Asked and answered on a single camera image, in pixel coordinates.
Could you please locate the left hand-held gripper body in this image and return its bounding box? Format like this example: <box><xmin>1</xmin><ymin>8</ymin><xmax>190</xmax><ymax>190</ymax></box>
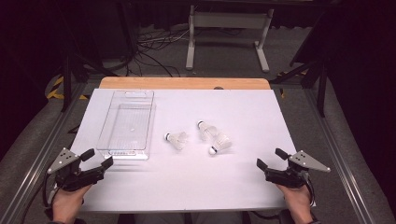
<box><xmin>47</xmin><ymin>147</ymin><xmax>106</xmax><ymax>192</ymax></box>

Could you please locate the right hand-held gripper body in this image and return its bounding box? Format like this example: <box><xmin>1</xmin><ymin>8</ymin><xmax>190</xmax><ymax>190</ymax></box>
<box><xmin>264</xmin><ymin>149</ymin><xmax>332</xmax><ymax>189</ymax></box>

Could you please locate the clear plastic tray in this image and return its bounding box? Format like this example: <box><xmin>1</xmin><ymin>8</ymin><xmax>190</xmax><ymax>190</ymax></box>
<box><xmin>96</xmin><ymin>90</ymin><xmax>157</xmax><ymax>161</ymax></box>

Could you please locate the white feather shuttlecock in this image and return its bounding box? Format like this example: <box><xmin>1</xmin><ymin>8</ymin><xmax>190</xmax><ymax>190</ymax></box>
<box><xmin>208</xmin><ymin>132</ymin><xmax>233</xmax><ymax>156</ymax></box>
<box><xmin>163</xmin><ymin>131</ymin><xmax>189</xmax><ymax>151</ymax></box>
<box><xmin>196</xmin><ymin>119</ymin><xmax>219</xmax><ymax>142</ymax></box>

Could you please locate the person's right hand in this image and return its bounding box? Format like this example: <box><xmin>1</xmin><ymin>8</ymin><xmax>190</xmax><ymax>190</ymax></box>
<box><xmin>275</xmin><ymin>183</ymin><xmax>314</xmax><ymax>224</ymax></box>

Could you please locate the person's left hand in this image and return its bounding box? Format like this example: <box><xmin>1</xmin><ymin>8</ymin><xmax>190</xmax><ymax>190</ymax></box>
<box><xmin>51</xmin><ymin>184</ymin><xmax>93</xmax><ymax>223</ymax></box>

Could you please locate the white table sheet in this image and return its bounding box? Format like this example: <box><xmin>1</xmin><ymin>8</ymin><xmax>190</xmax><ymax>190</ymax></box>
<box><xmin>46</xmin><ymin>88</ymin><xmax>316</xmax><ymax>215</ymax></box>

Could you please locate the yellow black floor tape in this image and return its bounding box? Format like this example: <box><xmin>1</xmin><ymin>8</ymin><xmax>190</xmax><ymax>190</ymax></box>
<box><xmin>46</xmin><ymin>76</ymin><xmax>91</xmax><ymax>102</ymax></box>

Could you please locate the black metal stand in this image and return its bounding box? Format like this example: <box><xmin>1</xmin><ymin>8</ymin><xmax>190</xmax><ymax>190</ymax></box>
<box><xmin>60</xmin><ymin>52</ymin><xmax>120</xmax><ymax>113</ymax></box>
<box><xmin>270</xmin><ymin>12</ymin><xmax>332</xmax><ymax>119</ymax></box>

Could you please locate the white metal stand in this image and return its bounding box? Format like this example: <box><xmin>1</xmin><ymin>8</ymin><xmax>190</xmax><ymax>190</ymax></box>
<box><xmin>185</xmin><ymin>4</ymin><xmax>275</xmax><ymax>74</ymax></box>

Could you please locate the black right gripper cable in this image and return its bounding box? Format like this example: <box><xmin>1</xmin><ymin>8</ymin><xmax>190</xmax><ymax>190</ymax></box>
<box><xmin>305</xmin><ymin>178</ymin><xmax>316</xmax><ymax>207</ymax></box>

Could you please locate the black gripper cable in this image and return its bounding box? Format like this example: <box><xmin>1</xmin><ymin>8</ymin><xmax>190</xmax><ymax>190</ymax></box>
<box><xmin>305</xmin><ymin>178</ymin><xmax>316</xmax><ymax>207</ymax></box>
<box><xmin>42</xmin><ymin>172</ymin><xmax>60</xmax><ymax>218</ymax></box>

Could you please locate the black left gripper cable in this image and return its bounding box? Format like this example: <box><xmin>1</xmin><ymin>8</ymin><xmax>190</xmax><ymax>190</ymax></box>
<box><xmin>42</xmin><ymin>172</ymin><xmax>60</xmax><ymax>218</ymax></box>

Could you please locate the aluminium rail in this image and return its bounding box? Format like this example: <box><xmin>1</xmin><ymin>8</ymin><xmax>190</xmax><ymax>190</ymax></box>
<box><xmin>0</xmin><ymin>82</ymin><xmax>92</xmax><ymax>224</ymax></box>
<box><xmin>303</xmin><ymin>88</ymin><xmax>376</xmax><ymax>224</ymax></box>

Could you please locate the bundle of floor cables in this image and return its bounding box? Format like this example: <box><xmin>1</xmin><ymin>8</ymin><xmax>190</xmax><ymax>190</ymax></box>
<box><xmin>124</xmin><ymin>26</ymin><xmax>191</xmax><ymax>77</ymax></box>

